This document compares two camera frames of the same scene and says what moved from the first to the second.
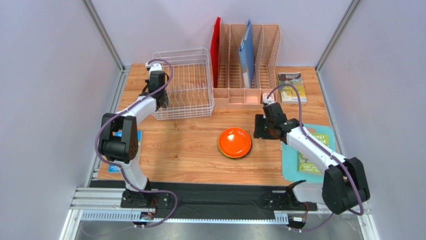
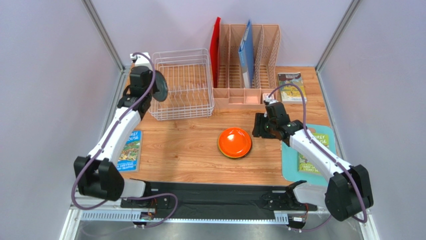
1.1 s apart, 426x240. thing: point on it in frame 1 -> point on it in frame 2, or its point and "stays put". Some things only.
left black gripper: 147,82 -> 155,87
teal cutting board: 290,155 stays put
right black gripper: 260,126 stays put
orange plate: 235,142 stays put
